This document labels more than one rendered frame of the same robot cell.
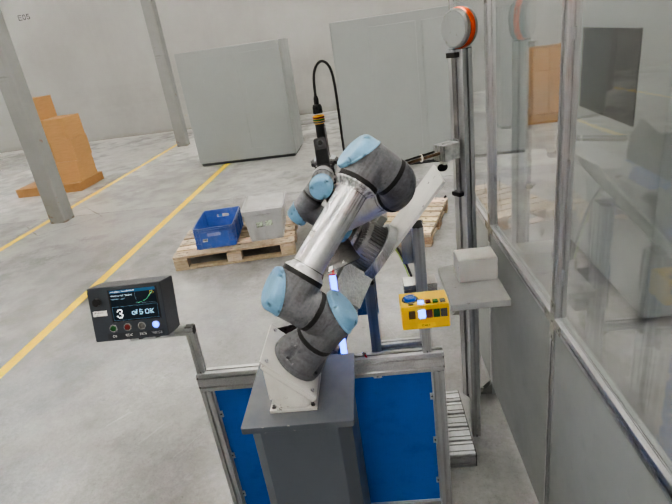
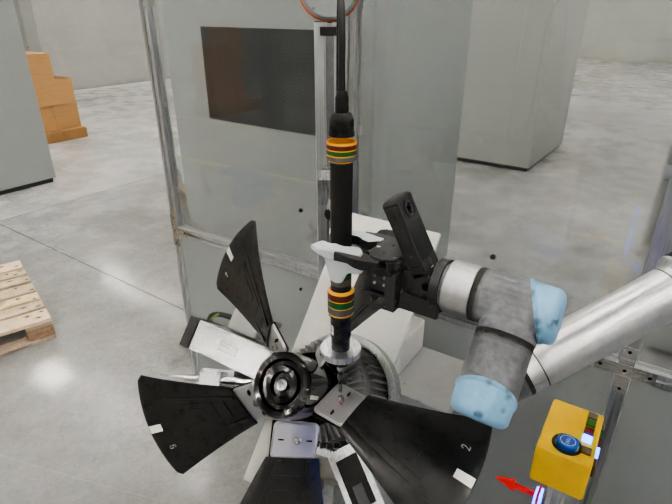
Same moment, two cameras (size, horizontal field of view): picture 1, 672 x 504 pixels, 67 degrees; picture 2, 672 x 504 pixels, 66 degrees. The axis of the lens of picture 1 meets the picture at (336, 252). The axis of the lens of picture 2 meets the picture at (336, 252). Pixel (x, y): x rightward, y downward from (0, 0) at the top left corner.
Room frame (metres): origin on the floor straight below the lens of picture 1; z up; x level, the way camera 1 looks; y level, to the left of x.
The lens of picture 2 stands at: (1.57, 0.63, 1.84)
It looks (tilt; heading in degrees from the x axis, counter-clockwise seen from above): 26 degrees down; 298
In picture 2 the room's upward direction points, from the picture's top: straight up
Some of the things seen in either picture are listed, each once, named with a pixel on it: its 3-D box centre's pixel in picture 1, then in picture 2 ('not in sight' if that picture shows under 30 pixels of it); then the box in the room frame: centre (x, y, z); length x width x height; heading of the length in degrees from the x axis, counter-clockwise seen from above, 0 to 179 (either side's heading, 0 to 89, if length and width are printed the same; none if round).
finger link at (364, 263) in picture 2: not in sight; (364, 258); (1.84, 0.02, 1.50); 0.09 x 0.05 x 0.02; 6
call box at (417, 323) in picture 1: (424, 311); (566, 448); (1.51, -0.27, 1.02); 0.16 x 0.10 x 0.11; 85
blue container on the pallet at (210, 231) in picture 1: (219, 227); not in sight; (5.00, 1.15, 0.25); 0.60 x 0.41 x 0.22; 0
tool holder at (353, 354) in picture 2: not in sight; (340, 325); (1.90, -0.02, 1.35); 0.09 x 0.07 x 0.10; 120
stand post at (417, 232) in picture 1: (425, 339); not in sight; (2.00, -0.35, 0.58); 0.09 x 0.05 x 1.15; 175
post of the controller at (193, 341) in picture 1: (195, 349); not in sight; (1.58, 0.55, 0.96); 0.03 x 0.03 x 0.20; 85
